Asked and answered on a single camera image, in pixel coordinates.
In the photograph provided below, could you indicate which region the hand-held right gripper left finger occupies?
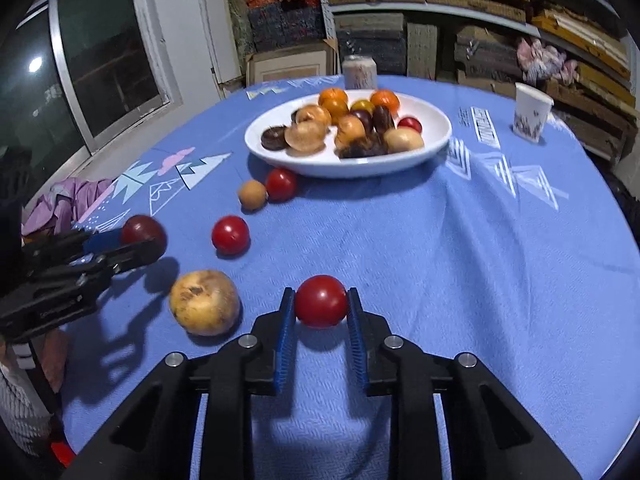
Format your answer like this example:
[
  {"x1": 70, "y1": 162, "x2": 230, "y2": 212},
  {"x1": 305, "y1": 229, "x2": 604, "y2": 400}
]
[{"x1": 60, "y1": 287, "x2": 298, "y2": 480}]

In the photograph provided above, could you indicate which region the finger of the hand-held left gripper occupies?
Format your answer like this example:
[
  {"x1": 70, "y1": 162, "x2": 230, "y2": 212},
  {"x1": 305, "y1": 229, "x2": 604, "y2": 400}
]
[
  {"x1": 0, "y1": 239, "x2": 163, "y2": 336},
  {"x1": 22, "y1": 230, "x2": 126, "y2": 281}
]

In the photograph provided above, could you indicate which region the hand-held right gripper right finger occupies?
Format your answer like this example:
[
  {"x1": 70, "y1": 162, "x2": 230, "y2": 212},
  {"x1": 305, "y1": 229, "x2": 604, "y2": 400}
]
[{"x1": 346, "y1": 287, "x2": 583, "y2": 480}]

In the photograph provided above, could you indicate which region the white plate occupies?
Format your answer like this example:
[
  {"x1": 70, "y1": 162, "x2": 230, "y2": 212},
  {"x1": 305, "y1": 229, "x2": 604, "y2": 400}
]
[{"x1": 244, "y1": 89, "x2": 453, "y2": 179}]

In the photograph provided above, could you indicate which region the dark brown water chestnut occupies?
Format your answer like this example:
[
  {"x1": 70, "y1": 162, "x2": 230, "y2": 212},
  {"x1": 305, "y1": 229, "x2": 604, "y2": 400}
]
[
  {"x1": 334, "y1": 132, "x2": 390, "y2": 160},
  {"x1": 371, "y1": 106, "x2": 396, "y2": 135},
  {"x1": 261, "y1": 126, "x2": 290, "y2": 152}
]

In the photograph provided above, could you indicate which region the large orange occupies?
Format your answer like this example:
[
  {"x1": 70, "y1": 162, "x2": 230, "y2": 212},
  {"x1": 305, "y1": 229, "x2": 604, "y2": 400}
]
[
  {"x1": 318, "y1": 87, "x2": 349, "y2": 108},
  {"x1": 370, "y1": 89, "x2": 401, "y2": 113}
]

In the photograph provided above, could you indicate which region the purple cloth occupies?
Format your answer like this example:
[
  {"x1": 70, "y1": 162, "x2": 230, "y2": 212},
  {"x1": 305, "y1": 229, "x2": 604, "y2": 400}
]
[{"x1": 21, "y1": 176, "x2": 118, "y2": 238}]

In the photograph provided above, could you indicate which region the large tan round fruit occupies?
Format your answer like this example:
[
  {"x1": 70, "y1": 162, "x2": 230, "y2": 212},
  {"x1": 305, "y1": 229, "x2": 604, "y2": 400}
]
[{"x1": 169, "y1": 269, "x2": 242, "y2": 337}]

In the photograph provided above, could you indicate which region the blue printed tablecloth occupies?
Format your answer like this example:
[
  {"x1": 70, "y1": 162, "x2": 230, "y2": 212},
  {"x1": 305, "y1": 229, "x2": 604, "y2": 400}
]
[{"x1": 55, "y1": 74, "x2": 640, "y2": 480}]

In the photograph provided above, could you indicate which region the small orange-tan fruit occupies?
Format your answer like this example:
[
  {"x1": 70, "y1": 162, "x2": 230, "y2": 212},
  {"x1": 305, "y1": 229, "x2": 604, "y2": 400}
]
[{"x1": 238, "y1": 180, "x2": 268, "y2": 211}]

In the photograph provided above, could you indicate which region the dark sliding window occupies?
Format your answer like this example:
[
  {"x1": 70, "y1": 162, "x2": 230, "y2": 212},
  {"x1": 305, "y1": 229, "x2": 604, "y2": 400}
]
[{"x1": 0, "y1": 0, "x2": 183, "y2": 196}]

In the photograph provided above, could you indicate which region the red object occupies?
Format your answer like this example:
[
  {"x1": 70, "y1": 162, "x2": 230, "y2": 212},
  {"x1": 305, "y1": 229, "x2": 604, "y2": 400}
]
[{"x1": 50, "y1": 440, "x2": 76, "y2": 468}]

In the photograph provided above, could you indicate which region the orange-brown fruit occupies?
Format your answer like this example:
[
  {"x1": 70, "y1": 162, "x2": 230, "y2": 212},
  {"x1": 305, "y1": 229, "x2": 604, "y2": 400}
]
[{"x1": 336, "y1": 115, "x2": 367, "y2": 148}]

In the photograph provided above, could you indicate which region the white leaning board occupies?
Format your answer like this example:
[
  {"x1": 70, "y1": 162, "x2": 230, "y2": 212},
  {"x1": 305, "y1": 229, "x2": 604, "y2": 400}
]
[{"x1": 196, "y1": 0, "x2": 226, "y2": 93}]

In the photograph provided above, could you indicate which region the small orange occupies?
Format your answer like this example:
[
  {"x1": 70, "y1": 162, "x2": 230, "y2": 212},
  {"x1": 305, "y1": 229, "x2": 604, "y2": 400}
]
[{"x1": 322, "y1": 99, "x2": 351, "y2": 121}]

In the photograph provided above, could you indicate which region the cardboard box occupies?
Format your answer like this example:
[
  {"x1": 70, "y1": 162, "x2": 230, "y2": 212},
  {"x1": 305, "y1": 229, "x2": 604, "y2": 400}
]
[{"x1": 244, "y1": 39, "x2": 341, "y2": 90}]

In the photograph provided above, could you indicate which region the white beverage can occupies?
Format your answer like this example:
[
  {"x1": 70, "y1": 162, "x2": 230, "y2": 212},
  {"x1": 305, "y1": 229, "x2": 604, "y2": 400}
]
[{"x1": 342, "y1": 55, "x2": 378, "y2": 90}]

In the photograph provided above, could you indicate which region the pile of patterned boxes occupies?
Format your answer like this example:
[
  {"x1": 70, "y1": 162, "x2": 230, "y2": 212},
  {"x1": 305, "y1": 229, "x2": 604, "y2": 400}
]
[{"x1": 225, "y1": 0, "x2": 328, "y2": 56}]

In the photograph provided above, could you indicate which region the white paper cup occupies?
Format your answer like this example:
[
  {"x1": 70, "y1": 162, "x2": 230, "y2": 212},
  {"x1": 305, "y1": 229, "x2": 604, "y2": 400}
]
[{"x1": 511, "y1": 83, "x2": 555, "y2": 142}]

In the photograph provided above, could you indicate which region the white metal shelf rack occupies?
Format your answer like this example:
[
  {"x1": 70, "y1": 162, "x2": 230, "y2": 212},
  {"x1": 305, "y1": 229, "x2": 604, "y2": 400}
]
[{"x1": 312, "y1": 0, "x2": 640, "y2": 161}]

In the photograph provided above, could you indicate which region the pink crumpled cloth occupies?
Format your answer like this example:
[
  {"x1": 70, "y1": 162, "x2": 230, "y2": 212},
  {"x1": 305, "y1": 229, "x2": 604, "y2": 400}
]
[{"x1": 515, "y1": 36, "x2": 581, "y2": 86}]

